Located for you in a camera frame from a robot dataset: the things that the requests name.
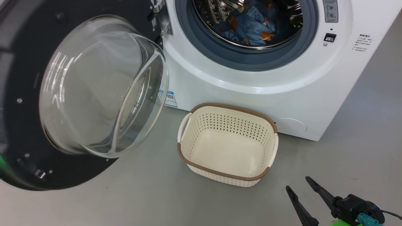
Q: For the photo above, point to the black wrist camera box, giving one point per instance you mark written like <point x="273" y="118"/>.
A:
<point x="355" y="205"/>

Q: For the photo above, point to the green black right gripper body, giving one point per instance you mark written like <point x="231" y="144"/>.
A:
<point x="344" y="224"/>

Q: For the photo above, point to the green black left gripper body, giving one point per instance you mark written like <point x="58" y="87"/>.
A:
<point x="4" y="168"/>

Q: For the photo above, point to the blue white energy label sticker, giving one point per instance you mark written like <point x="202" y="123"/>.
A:
<point x="169" y="99"/>

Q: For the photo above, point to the black washer door glass bowl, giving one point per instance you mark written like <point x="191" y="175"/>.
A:
<point x="25" y="78"/>

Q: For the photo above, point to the white front-load washing machine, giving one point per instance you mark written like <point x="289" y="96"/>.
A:
<point x="251" y="81"/>

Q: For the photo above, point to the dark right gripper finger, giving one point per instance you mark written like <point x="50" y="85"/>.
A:
<point x="301" y="210"/>
<point x="323" y="193"/>

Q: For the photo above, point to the cream perforated laundry basket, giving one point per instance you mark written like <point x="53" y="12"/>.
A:
<point x="229" y="147"/>

